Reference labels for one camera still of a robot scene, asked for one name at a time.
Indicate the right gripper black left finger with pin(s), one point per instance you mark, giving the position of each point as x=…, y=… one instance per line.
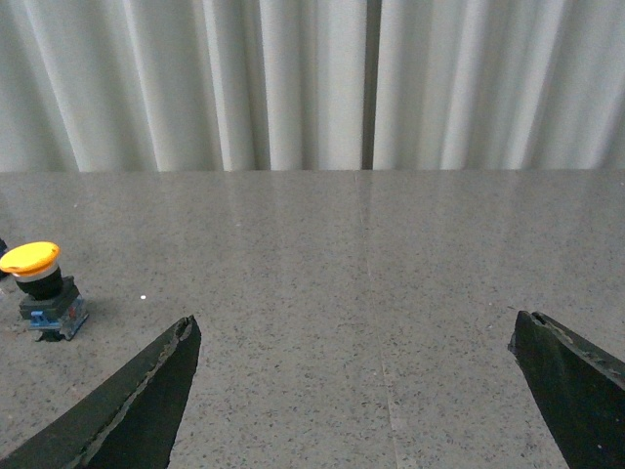
x=129, y=421

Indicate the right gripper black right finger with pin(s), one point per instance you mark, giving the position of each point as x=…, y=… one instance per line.
x=578, y=388

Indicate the yellow push button switch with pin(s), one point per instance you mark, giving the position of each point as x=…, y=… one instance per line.
x=52, y=302

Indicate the white pleated curtain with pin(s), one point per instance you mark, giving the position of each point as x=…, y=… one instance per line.
x=325, y=85

